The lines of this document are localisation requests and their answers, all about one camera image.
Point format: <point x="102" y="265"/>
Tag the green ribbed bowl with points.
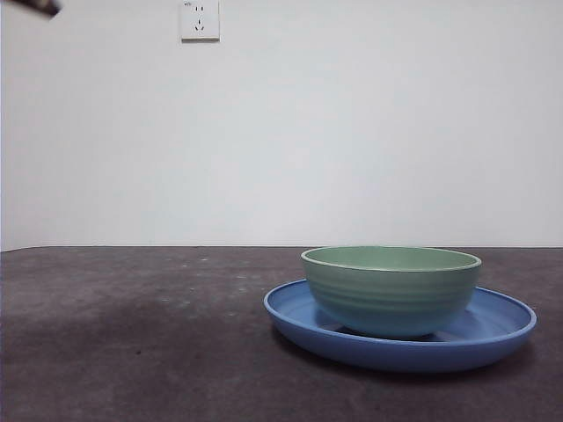
<point x="391" y="299"/>

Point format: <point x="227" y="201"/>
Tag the blue round plate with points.
<point x="396" y="356"/>

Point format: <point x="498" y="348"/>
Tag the white wall socket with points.
<point x="201" y="22"/>

